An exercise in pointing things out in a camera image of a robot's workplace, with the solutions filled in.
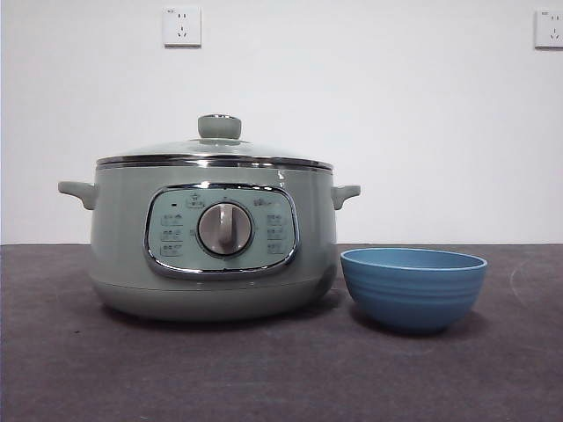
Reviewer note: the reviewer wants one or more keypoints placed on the glass lid with green knob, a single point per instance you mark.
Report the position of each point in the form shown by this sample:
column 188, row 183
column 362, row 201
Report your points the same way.
column 220, row 149

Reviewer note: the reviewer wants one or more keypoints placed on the pale green electric steamer pot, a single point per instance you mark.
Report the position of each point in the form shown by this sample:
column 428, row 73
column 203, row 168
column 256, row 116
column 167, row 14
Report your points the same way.
column 123, row 246

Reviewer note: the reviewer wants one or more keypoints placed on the blue ribbed bowl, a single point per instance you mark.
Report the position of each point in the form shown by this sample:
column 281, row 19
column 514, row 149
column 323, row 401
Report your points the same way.
column 413, row 294

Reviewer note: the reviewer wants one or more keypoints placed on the white wall socket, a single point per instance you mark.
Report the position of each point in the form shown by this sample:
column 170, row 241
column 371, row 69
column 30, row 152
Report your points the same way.
column 550, row 29
column 182, row 27

